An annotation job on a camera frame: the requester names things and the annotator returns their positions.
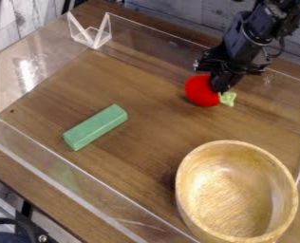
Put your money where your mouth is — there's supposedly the black cable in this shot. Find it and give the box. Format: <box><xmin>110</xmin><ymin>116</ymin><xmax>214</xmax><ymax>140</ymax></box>
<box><xmin>0</xmin><ymin>216</ymin><xmax>23</xmax><ymax>243</ymax></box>

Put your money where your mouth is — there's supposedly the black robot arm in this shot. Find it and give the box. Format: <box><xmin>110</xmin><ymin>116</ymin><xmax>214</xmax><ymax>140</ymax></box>
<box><xmin>193</xmin><ymin>0</ymin><xmax>300</xmax><ymax>93</ymax></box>

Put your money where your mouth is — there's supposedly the wooden bowl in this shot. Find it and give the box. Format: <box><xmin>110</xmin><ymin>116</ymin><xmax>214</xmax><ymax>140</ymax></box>
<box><xmin>175</xmin><ymin>140</ymin><xmax>298</xmax><ymax>243</ymax></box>

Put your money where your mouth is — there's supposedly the clear acrylic barrier wall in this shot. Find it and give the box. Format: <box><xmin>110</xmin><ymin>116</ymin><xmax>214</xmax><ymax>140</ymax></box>
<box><xmin>0</xmin><ymin>11</ymin><xmax>300</xmax><ymax>243</ymax></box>

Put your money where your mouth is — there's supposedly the clear acrylic corner bracket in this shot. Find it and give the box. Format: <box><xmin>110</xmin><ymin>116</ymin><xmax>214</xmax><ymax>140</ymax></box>
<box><xmin>66</xmin><ymin>12</ymin><xmax>113</xmax><ymax>49</ymax></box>

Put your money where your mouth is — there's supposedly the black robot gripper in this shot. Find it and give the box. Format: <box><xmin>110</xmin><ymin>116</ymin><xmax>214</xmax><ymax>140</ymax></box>
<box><xmin>193</xmin><ymin>46</ymin><xmax>272</xmax><ymax>93</ymax></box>

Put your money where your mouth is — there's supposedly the green rectangular block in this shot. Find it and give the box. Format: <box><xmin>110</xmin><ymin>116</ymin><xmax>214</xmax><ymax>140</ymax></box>
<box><xmin>63</xmin><ymin>104</ymin><xmax>129</xmax><ymax>151</ymax></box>

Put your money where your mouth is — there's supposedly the red plush tomato toy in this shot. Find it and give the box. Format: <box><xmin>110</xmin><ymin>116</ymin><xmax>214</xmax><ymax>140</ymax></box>
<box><xmin>183</xmin><ymin>74</ymin><xmax>238</xmax><ymax>108</ymax></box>

